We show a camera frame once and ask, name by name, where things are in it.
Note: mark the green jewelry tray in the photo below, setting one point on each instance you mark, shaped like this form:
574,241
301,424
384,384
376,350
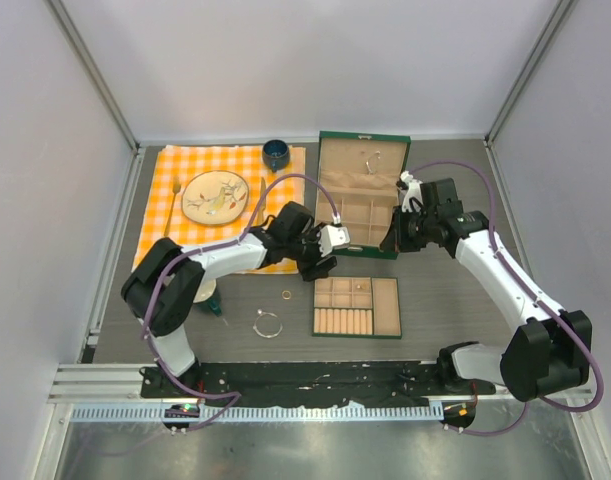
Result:
340,310

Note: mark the gold table knife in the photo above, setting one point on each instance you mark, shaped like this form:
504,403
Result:
263,188

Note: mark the silver hook in lid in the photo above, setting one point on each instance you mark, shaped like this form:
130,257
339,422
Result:
372,162

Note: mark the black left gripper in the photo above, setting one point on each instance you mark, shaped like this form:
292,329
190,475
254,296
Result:
311,272

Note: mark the white slotted cable duct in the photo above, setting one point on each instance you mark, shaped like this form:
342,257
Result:
151,412

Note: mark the gold fork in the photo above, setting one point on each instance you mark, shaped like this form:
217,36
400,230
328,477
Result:
176,187

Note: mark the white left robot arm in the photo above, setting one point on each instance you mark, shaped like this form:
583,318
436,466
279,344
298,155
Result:
160,291

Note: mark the dark blue cup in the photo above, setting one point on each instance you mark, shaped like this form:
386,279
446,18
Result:
276,155

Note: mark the floral ceramic plate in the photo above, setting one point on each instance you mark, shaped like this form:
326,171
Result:
215,198

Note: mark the white green paper cup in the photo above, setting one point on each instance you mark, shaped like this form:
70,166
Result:
208,299

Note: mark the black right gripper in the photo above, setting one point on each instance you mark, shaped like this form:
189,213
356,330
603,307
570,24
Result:
397,240

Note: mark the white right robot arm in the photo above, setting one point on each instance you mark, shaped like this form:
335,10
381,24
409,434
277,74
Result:
548,348

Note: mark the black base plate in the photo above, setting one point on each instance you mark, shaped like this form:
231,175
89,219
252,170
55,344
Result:
330,384

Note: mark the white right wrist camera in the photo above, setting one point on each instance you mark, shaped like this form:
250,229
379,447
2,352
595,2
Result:
410,188

